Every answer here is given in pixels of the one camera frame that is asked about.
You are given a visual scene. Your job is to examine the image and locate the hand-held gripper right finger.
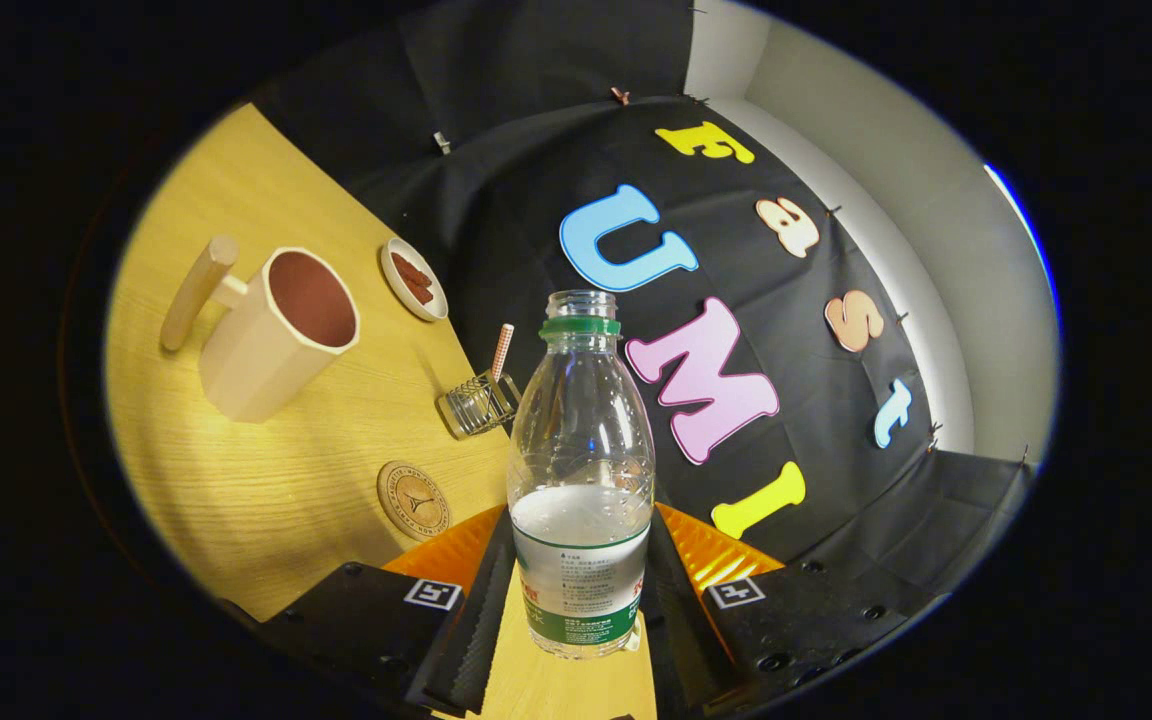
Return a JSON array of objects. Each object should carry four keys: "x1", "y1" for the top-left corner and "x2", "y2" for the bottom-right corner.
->
[{"x1": 639, "y1": 502, "x2": 949, "y2": 717}]

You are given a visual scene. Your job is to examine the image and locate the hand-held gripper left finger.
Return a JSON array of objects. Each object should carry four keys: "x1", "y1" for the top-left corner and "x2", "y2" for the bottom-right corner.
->
[{"x1": 224, "y1": 505, "x2": 519, "y2": 716}]

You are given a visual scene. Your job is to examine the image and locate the round cork coaster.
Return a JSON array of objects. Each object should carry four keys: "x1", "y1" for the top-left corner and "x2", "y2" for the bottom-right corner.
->
[{"x1": 376, "y1": 460, "x2": 452, "y2": 543}]

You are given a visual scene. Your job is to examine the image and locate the clear plastic juice bottle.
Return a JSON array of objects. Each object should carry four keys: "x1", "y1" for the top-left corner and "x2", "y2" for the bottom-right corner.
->
[{"x1": 506, "y1": 290, "x2": 657, "y2": 661}]

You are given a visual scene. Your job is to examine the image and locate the beige cup with wooden handle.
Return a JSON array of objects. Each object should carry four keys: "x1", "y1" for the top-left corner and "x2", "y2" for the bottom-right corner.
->
[{"x1": 159, "y1": 235, "x2": 362, "y2": 424}]

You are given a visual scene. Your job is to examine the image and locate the wooden table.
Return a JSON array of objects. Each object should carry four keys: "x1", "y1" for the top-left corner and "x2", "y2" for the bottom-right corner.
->
[{"x1": 101, "y1": 100, "x2": 657, "y2": 720}]

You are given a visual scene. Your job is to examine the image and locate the white round plate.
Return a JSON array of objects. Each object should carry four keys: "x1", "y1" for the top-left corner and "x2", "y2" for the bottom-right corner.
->
[{"x1": 379, "y1": 237, "x2": 450, "y2": 323}]

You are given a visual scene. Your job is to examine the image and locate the brown sausage pieces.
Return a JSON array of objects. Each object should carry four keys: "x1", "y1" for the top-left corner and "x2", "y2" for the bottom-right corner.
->
[{"x1": 391, "y1": 252, "x2": 435, "y2": 306}]

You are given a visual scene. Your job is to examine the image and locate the black backdrop cloth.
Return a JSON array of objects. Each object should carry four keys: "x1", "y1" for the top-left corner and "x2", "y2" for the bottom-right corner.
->
[{"x1": 256, "y1": 0, "x2": 1037, "y2": 641}]

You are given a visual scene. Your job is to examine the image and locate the metal wire holder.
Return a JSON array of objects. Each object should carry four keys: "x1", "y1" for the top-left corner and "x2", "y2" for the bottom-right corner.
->
[{"x1": 436, "y1": 370, "x2": 524, "y2": 441}]

